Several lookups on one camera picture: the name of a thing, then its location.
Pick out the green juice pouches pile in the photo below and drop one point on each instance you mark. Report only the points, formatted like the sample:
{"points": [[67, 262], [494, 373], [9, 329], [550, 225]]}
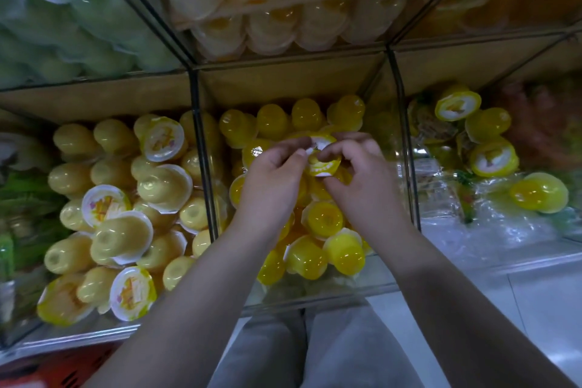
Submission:
{"points": [[27, 210]]}

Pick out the pile of pastel jelly cups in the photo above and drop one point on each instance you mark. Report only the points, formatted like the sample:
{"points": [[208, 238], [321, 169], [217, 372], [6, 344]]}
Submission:
{"points": [[541, 192]]}

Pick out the person's left forearm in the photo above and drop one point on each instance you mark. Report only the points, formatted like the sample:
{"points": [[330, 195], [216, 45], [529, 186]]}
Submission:
{"points": [[182, 319]]}

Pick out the pile of orange-lid jelly cups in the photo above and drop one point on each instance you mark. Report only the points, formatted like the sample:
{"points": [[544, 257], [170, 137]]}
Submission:
{"points": [[273, 19]]}

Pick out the dark red object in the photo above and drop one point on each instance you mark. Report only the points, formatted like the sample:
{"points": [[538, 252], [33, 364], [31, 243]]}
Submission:
{"points": [[64, 372]]}

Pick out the single yellow jelly cup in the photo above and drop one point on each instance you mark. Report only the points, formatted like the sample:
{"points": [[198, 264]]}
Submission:
{"points": [[320, 163]]}

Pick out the person's left hand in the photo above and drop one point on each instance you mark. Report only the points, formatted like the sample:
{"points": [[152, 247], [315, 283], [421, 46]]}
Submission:
{"points": [[268, 188]]}

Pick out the light grey shorts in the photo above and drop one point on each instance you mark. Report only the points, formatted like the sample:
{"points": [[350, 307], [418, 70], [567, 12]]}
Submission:
{"points": [[355, 351]]}

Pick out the person's right forearm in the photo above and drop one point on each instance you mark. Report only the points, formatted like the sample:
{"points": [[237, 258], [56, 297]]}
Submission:
{"points": [[482, 319]]}

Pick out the pile of pale yellow jelly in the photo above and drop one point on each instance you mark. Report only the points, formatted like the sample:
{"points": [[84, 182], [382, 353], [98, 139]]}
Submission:
{"points": [[118, 238]]}

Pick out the pile of green jelly cups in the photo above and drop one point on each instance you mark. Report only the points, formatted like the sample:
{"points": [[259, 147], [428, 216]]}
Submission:
{"points": [[73, 10]]}

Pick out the pile of yellow jelly cups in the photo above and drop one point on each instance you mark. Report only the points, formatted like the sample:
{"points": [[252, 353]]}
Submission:
{"points": [[309, 256]]}

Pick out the person's right hand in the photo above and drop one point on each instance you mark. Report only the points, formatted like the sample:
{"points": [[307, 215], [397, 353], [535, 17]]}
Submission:
{"points": [[368, 188]]}

